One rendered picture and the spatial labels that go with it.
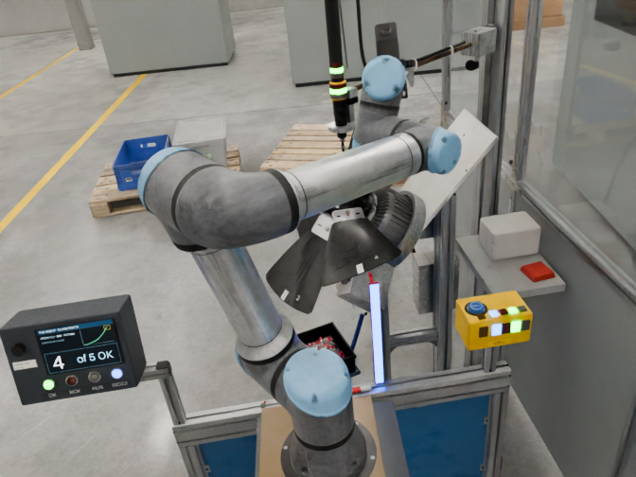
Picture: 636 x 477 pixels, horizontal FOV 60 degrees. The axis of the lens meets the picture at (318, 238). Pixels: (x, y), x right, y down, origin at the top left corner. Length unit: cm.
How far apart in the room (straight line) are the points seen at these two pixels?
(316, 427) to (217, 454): 67
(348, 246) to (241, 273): 61
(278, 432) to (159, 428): 158
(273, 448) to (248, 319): 32
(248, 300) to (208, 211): 26
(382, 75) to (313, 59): 613
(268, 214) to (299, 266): 98
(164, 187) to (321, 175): 22
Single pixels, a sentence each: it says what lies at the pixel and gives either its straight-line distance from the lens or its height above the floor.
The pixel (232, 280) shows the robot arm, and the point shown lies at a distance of 92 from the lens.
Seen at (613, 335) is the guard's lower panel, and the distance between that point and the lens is 184.
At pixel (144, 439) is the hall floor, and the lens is 275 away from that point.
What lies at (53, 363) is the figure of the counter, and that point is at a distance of 138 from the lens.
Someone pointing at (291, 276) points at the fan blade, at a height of 99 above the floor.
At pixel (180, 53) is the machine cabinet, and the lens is 891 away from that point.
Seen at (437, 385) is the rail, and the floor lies 85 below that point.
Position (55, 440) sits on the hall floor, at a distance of 294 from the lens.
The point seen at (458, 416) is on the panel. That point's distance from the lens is 169.
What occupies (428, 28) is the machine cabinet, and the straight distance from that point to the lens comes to 721.
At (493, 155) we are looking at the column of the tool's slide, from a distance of 210.
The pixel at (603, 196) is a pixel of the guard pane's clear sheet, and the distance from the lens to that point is 177.
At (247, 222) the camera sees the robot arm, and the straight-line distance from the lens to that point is 74.
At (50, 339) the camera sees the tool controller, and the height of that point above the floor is 122.
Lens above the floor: 197
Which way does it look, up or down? 31 degrees down
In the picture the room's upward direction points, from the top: 7 degrees counter-clockwise
